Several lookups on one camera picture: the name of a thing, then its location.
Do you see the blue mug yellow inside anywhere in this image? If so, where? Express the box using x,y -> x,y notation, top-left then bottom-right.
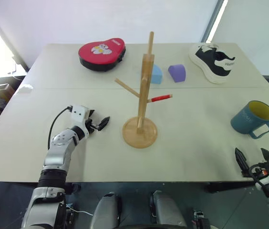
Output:
230,100 -> 269,140

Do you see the thin white cable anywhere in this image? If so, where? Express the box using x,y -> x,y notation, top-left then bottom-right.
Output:
66,206 -> 94,218

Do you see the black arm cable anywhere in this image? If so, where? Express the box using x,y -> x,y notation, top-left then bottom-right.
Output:
48,106 -> 73,151
248,164 -> 269,204

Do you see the brown cardboard box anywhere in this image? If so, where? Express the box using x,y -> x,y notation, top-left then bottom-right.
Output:
0,83 -> 15,102

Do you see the wooden mug tree stand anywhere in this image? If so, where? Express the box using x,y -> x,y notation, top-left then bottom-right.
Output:
114,31 -> 174,149

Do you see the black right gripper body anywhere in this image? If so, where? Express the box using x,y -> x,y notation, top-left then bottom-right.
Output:
248,161 -> 269,179

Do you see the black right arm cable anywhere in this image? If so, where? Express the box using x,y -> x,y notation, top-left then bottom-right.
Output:
248,164 -> 269,204

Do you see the grey rounded robot leg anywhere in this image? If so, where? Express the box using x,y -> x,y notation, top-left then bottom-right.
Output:
149,190 -> 188,229
92,191 -> 121,229

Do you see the crumpled white paper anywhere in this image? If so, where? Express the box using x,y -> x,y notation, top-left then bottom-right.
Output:
17,84 -> 34,94

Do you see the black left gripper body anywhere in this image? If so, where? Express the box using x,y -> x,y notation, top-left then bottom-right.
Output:
84,116 -> 100,135

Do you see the light blue foam block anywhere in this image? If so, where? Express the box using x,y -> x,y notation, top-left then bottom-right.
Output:
151,64 -> 164,85

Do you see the black and white sneaker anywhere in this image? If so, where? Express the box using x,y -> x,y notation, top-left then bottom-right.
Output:
188,42 -> 237,85

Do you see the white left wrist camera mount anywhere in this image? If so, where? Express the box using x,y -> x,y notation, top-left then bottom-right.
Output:
70,104 -> 90,139

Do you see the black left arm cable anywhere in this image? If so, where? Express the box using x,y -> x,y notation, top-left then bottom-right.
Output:
48,106 -> 73,151

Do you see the purple foam block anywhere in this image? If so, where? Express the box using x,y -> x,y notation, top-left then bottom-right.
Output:
167,63 -> 187,83

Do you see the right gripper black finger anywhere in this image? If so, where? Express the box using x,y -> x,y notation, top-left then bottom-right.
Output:
260,147 -> 269,163
235,147 -> 249,177

